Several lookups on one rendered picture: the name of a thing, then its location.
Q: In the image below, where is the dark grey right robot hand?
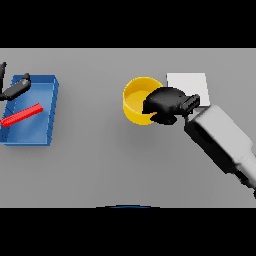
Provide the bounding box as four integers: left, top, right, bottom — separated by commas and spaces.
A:
142, 86, 201, 126

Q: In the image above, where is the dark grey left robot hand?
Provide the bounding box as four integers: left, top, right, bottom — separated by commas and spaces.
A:
0, 61, 32, 102

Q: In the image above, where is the yellow bowl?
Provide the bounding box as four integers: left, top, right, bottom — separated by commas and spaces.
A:
122, 76, 164, 126

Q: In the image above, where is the red beaker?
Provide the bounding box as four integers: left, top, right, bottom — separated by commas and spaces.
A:
0, 102, 44, 128

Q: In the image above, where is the pale square measuring scale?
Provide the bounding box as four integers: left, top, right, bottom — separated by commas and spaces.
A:
166, 72, 211, 108

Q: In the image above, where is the blue tray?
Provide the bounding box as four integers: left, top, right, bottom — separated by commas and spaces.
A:
0, 73, 60, 147

